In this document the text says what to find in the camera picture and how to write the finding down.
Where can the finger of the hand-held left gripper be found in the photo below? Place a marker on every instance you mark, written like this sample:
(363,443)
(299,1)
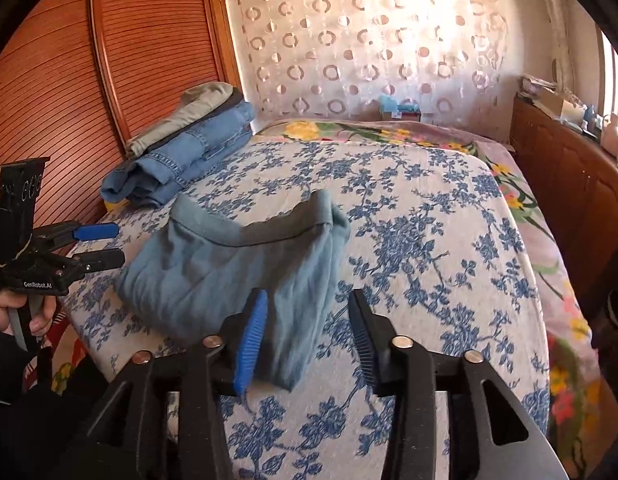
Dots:
(101,260)
(96,230)

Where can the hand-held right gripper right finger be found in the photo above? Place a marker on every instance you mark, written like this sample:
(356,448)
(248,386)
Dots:
(361,345)

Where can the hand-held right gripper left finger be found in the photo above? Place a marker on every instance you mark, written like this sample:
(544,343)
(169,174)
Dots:
(249,345)

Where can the grey-green pants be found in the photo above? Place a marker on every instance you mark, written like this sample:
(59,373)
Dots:
(199,280)

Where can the person's left forearm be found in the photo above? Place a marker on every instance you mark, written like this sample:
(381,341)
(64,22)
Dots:
(9,365)

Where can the folded olive pants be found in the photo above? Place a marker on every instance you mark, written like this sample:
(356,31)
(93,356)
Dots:
(199,100)

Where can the blue floral bed cover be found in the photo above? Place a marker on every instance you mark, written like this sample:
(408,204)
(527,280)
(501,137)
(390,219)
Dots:
(414,260)

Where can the folded blue jeans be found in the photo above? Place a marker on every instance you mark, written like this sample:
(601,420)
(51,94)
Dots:
(189,155)

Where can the person's dark clothing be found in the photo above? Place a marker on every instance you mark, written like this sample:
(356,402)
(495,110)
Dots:
(49,435)

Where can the wooden headboard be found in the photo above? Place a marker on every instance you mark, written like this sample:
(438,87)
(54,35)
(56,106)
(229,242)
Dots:
(139,35)

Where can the blue tissue pack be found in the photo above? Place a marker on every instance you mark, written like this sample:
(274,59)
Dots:
(399,107)

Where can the wooden cabinet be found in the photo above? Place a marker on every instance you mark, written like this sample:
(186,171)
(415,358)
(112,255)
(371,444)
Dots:
(564,170)

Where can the stack of papers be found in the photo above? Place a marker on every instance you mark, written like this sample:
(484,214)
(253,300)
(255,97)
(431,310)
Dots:
(531,86)

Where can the circle-patterned sheer curtain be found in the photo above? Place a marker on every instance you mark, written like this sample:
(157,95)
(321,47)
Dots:
(364,35)

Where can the cardboard box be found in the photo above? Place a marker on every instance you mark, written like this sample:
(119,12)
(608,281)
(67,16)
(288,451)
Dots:
(559,106)

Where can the small blue bottle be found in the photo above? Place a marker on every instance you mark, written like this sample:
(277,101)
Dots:
(590,116)

